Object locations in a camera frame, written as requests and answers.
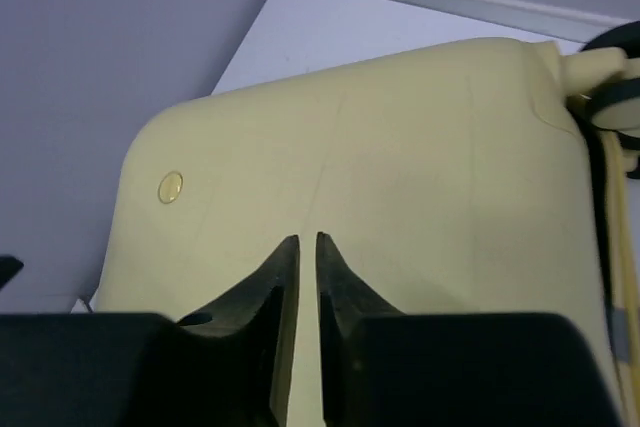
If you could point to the aluminium table edge rail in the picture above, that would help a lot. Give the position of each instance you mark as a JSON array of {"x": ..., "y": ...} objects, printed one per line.
[{"x": 562, "y": 23}]

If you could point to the yellow hard-shell suitcase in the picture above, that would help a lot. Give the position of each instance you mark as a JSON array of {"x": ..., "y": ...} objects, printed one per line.
[{"x": 452, "y": 178}]

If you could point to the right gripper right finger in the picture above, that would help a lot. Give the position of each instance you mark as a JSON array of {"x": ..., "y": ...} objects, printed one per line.
[{"x": 345, "y": 303}]

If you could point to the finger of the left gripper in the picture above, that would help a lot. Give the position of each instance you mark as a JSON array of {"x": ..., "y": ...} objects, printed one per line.
[{"x": 10, "y": 266}]

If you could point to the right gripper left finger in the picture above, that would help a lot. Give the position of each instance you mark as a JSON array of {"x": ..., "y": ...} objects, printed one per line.
[{"x": 233, "y": 357}]

